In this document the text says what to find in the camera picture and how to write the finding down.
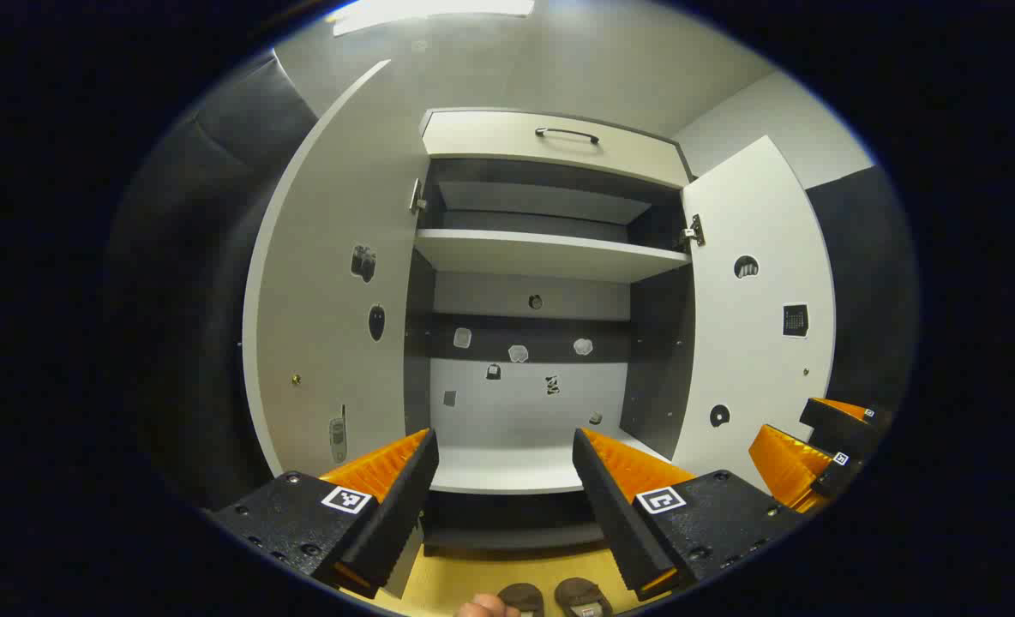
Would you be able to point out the white and grey shoe cabinet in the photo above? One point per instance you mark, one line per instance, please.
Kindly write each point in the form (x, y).
(525, 411)

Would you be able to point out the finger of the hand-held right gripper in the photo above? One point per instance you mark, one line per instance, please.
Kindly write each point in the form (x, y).
(842, 428)
(829, 480)

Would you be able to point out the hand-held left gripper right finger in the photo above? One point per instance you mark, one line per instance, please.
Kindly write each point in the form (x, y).
(615, 514)

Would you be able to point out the metal door hinge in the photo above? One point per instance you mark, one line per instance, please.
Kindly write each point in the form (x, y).
(417, 199)
(694, 231)

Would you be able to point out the white cabinet shelf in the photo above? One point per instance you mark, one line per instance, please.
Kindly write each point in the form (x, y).
(542, 254)

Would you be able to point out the white cabinet drawer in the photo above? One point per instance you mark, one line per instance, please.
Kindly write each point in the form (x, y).
(490, 137)

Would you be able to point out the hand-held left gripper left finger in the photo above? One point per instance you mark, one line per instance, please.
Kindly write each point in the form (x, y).
(400, 506)

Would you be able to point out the black backdrop cloth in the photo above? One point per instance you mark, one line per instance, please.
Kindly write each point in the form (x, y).
(867, 283)
(190, 283)

